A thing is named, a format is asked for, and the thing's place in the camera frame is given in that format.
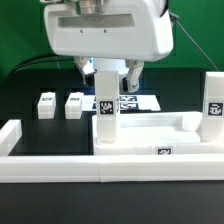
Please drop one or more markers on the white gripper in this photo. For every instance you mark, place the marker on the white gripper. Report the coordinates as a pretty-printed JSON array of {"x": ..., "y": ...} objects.
[{"x": 126, "y": 29}]

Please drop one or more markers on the white desk top panel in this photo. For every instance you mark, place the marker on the white desk top panel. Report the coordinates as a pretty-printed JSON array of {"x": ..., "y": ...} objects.
[{"x": 158, "y": 134}]

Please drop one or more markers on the fiducial marker sheet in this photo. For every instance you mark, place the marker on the fiducial marker sheet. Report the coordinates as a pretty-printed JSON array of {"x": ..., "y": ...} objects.
[{"x": 127, "y": 103}]

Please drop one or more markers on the white U-shaped fixture frame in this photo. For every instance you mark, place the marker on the white U-shaped fixture frame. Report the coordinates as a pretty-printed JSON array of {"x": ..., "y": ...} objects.
[{"x": 137, "y": 168}]

